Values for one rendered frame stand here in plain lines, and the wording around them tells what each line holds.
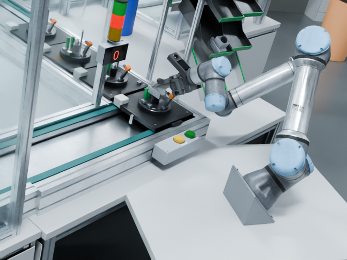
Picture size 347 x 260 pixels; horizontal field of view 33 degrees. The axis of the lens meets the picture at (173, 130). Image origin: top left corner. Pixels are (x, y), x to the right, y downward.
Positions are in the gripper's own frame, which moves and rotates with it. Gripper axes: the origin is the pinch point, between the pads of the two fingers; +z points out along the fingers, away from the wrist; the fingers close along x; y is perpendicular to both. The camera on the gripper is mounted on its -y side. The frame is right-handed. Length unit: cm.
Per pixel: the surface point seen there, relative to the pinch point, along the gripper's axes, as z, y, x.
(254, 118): -1, 30, 54
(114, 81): 20.8, -6.7, -3.6
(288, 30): 181, -16, 415
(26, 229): -2, 31, -79
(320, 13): 176, -24, 486
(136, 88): 17.6, -1.2, 4.1
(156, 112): 1.7, 10.9, -4.5
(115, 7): -12.5, -30.3, -21.4
